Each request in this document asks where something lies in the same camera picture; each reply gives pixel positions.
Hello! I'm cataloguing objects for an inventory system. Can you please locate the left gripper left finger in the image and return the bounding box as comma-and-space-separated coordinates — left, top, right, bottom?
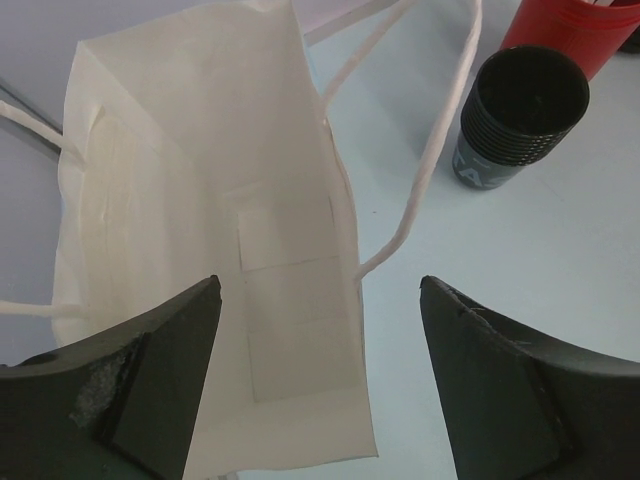
1, 277, 222, 479

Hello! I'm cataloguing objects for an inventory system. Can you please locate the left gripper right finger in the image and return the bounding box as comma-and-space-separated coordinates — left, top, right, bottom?
420, 276, 639, 479

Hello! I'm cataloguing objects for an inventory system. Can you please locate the light blue paper bag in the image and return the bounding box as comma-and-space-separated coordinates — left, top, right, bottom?
0, 0, 484, 476

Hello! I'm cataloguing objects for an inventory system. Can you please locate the black coffee cup stack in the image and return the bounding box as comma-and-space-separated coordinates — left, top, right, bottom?
452, 45, 590, 190

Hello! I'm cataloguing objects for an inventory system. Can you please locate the red straw holder cup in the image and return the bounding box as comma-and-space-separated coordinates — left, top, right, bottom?
500, 0, 639, 79

